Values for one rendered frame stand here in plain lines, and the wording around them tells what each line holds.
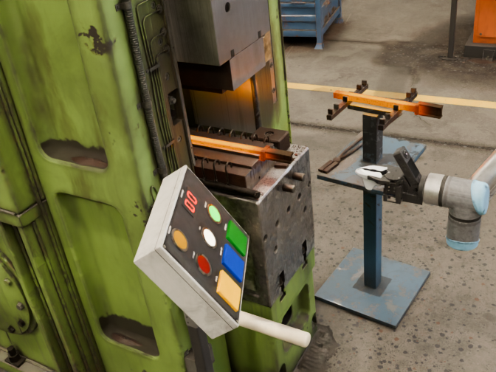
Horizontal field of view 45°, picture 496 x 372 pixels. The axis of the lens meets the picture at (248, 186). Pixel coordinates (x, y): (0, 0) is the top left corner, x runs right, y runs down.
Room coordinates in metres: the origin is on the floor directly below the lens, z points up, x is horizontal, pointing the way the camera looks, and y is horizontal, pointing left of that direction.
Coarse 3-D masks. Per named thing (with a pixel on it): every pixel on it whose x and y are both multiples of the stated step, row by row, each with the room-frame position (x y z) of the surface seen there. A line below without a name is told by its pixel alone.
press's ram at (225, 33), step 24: (168, 0) 1.66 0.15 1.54; (192, 0) 1.62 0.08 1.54; (216, 0) 1.60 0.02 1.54; (240, 0) 1.70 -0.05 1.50; (264, 0) 1.82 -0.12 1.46; (192, 24) 1.62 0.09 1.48; (216, 24) 1.59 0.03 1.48; (240, 24) 1.69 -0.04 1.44; (264, 24) 1.80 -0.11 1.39; (192, 48) 1.63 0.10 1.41; (216, 48) 1.58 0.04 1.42; (240, 48) 1.68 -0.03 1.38
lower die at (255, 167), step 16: (192, 144) 1.85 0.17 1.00; (256, 144) 1.80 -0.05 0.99; (272, 144) 1.79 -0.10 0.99; (224, 160) 1.72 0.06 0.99; (240, 160) 1.71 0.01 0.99; (256, 160) 1.70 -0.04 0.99; (208, 176) 1.70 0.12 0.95; (224, 176) 1.67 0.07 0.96; (240, 176) 1.63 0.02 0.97; (256, 176) 1.68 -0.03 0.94
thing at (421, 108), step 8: (336, 96) 2.19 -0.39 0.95; (352, 96) 2.14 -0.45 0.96; (360, 96) 2.13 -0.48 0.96; (368, 96) 2.12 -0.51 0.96; (376, 104) 2.08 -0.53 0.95; (384, 104) 2.06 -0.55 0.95; (392, 104) 2.04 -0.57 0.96; (400, 104) 2.02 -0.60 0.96; (408, 104) 2.01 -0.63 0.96; (416, 104) 1.99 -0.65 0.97; (424, 104) 1.97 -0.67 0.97; (432, 104) 1.96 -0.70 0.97; (416, 112) 1.97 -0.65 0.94; (424, 112) 1.97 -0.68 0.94; (432, 112) 1.95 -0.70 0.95; (440, 112) 1.93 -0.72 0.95
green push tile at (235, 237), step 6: (228, 228) 1.28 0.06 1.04; (234, 228) 1.29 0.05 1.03; (228, 234) 1.25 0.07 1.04; (234, 234) 1.27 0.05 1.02; (240, 234) 1.29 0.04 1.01; (228, 240) 1.24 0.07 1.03; (234, 240) 1.25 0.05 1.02; (240, 240) 1.27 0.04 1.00; (246, 240) 1.29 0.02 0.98; (234, 246) 1.24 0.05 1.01; (240, 246) 1.25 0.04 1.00; (246, 246) 1.27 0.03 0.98; (240, 252) 1.24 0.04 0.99
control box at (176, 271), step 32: (160, 192) 1.29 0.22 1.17; (192, 192) 1.27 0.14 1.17; (160, 224) 1.12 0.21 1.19; (192, 224) 1.17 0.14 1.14; (224, 224) 1.28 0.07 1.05; (160, 256) 1.02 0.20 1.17; (192, 256) 1.08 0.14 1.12; (160, 288) 1.03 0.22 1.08; (192, 288) 1.02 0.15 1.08; (224, 320) 1.01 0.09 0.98
